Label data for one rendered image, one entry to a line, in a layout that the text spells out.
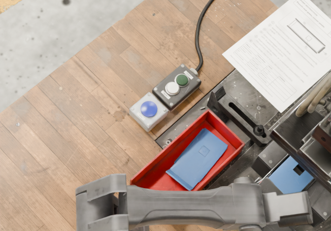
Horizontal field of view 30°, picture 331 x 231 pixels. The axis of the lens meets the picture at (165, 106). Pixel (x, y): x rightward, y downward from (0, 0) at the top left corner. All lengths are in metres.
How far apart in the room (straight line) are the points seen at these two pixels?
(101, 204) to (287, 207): 0.32
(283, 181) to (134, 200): 0.51
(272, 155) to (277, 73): 0.26
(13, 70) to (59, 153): 1.15
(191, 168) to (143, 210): 0.50
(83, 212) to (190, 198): 0.17
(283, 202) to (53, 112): 0.65
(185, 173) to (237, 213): 0.44
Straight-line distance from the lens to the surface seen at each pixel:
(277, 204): 1.08
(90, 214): 1.00
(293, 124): 1.27
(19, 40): 2.63
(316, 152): 1.22
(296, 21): 1.67
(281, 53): 1.61
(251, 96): 1.54
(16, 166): 1.46
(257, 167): 1.45
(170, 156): 1.45
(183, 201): 0.99
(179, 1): 1.64
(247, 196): 1.03
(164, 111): 1.46
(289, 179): 1.40
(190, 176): 1.44
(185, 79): 1.49
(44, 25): 2.65
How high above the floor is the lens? 2.28
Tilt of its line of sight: 67 degrees down
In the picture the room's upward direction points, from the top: 11 degrees clockwise
